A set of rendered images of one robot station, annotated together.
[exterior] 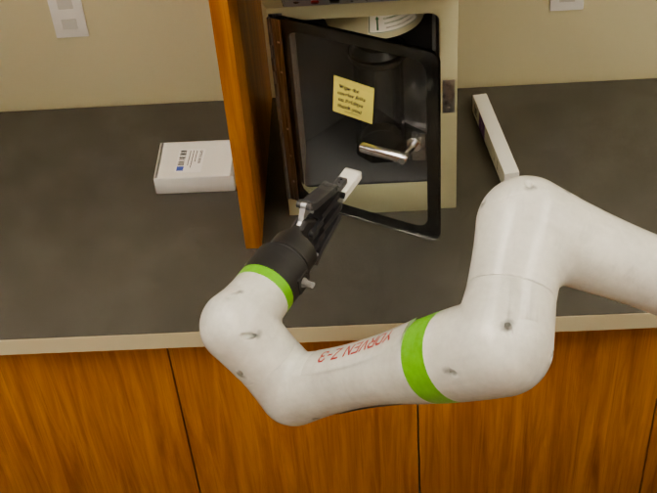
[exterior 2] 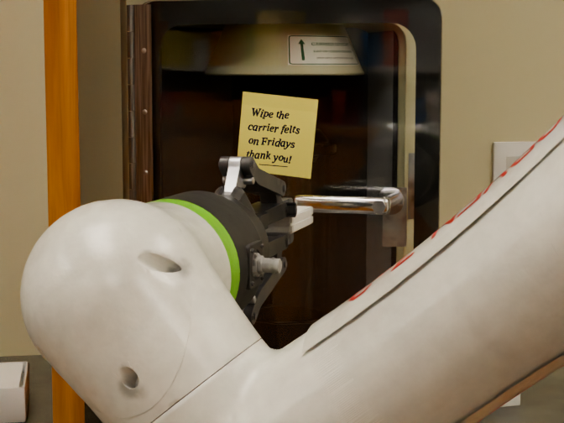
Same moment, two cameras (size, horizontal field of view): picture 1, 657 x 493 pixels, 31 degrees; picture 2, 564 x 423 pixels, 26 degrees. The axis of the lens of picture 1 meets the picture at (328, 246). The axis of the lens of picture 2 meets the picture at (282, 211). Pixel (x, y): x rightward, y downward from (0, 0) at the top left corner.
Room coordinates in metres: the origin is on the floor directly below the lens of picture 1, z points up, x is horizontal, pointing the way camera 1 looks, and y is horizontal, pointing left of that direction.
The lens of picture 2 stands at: (0.50, 0.22, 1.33)
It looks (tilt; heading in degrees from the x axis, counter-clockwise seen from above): 7 degrees down; 346
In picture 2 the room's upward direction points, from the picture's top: straight up
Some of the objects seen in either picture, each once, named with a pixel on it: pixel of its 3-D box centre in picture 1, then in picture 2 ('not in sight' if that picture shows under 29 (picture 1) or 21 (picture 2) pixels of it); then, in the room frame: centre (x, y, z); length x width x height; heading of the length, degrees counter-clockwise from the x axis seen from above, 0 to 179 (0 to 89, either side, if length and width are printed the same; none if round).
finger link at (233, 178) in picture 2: (302, 220); (232, 194); (1.37, 0.04, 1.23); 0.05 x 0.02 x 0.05; 150
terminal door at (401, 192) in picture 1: (359, 132); (283, 206); (1.64, -0.07, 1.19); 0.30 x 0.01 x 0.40; 59
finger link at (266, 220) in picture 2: (318, 211); (253, 216); (1.41, 0.01, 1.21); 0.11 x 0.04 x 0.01; 150
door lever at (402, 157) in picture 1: (389, 148); (348, 202); (1.58, -0.12, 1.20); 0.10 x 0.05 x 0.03; 59
